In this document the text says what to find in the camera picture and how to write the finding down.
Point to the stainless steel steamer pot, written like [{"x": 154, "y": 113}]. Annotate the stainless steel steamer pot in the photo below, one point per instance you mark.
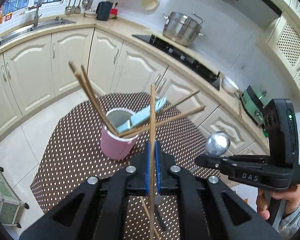
[{"x": 181, "y": 28}]

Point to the black electric kettle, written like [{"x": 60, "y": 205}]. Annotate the black electric kettle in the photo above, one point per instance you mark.
[{"x": 103, "y": 10}]

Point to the light blue handled utensil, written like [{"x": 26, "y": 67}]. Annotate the light blue handled utensil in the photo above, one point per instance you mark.
[{"x": 141, "y": 116}]

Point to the green kitchen appliance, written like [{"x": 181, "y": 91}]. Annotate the green kitchen appliance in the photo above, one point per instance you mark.
[{"x": 253, "y": 100}]

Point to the cream lower kitchen cabinets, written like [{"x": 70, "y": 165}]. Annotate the cream lower kitchen cabinets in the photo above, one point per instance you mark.
[{"x": 34, "y": 71}]

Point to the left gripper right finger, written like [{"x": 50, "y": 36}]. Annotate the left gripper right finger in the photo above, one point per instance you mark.
[{"x": 158, "y": 156}]

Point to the black induction hob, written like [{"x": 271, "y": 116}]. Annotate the black induction hob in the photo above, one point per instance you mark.
[{"x": 183, "y": 57}]

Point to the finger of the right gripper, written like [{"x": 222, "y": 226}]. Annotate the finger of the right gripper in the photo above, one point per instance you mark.
[{"x": 217, "y": 163}]

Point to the person's right hand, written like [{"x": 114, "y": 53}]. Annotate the person's right hand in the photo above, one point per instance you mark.
[{"x": 292, "y": 196}]

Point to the chrome faucet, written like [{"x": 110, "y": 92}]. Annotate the chrome faucet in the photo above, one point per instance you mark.
[{"x": 37, "y": 16}]

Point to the pink utensil cup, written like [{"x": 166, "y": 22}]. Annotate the pink utensil cup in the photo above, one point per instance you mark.
[{"x": 114, "y": 147}]

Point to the round bamboo mat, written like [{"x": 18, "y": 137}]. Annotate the round bamboo mat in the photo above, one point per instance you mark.
[{"x": 149, "y": 4}]

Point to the wooden chopstick short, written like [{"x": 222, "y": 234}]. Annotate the wooden chopstick short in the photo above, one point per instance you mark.
[{"x": 95, "y": 102}]

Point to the white bowl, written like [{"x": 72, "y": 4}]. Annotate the white bowl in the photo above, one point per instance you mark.
[{"x": 229, "y": 86}]

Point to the red item behind kettle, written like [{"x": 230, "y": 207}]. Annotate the red item behind kettle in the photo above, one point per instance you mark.
[{"x": 114, "y": 12}]

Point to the cream upper cabinets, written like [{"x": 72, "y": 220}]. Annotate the cream upper cabinets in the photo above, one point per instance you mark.
[{"x": 284, "y": 45}]

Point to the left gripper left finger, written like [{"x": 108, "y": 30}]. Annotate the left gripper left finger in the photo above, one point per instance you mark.
[{"x": 147, "y": 169}]

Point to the green glass trolley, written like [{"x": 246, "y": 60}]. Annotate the green glass trolley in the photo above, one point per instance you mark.
[{"x": 10, "y": 204}]

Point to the brown polka dot tablecloth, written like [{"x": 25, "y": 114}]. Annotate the brown polka dot tablecloth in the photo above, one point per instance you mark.
[{"x": 74, "y": 153}]

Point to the stainless steel sink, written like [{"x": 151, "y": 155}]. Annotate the stainless steel sink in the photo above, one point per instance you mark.
[{"x": 31, "y": 28}]

